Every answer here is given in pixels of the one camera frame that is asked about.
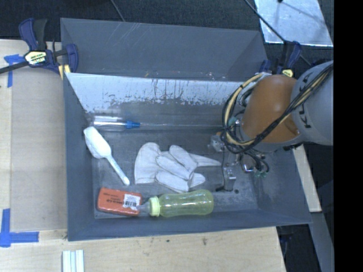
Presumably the white plastic scoop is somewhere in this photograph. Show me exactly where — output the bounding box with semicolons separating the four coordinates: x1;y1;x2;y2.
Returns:
83;126;131;186

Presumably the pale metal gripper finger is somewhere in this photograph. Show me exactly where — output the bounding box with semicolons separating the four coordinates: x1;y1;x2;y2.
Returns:
223;167;238;192
210;134;226;152

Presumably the white work glove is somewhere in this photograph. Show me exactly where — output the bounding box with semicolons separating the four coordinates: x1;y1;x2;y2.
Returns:
133;142;222;194

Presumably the clear syringe with blue tip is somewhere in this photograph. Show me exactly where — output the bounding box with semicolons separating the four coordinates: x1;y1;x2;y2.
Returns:
91;114;142;132

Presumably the grey metal bin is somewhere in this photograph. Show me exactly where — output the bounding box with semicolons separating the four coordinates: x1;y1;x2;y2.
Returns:
60;18;313;242

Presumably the orange block with barcode label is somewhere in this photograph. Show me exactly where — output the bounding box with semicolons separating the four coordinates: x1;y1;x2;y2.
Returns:
96;186;143;217

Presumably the yellow-green baby bottle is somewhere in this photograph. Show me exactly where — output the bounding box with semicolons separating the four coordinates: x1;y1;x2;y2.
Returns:
137;189;215;218

